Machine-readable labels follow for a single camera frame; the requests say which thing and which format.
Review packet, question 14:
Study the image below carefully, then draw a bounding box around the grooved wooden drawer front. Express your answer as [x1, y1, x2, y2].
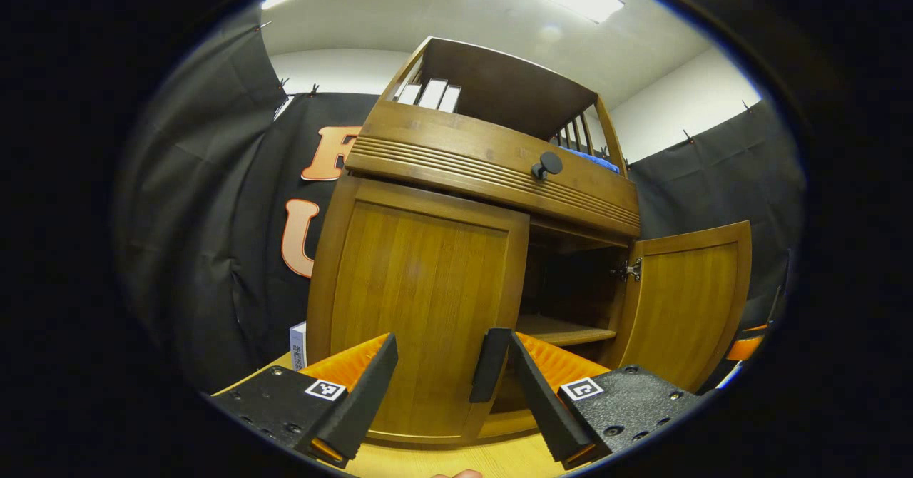
[345, 100, 641, 240]

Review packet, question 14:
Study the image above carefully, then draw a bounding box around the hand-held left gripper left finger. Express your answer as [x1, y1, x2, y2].
[210, 332, 399, 469]

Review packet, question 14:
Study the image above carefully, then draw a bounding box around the wooden double-door shoe cabinet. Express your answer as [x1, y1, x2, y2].
[307, 36, 643, 444]

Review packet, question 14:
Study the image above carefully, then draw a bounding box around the black round drawer knob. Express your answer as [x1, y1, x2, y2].
[531, 151, 563, 181]

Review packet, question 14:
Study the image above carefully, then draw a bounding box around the white printed box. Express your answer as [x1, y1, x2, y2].
[289, 321, 308, 372]

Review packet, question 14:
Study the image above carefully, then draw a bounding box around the blue cloth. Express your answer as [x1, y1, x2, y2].
[560, 146, 621, 174]

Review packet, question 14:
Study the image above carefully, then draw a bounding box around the wooden cabinet door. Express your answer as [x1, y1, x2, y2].
[307, 175, 531, 444]
[606, 221, 753, 393]

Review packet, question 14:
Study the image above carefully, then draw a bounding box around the wooden inner shelf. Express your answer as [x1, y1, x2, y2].
[517, 314, 618, 347]

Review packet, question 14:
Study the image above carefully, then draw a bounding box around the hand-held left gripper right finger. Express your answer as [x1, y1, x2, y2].
[508, 331, 708, 471]

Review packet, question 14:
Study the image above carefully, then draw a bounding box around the black backdrop cloth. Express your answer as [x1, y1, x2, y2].
[114, 7, 807, 393]

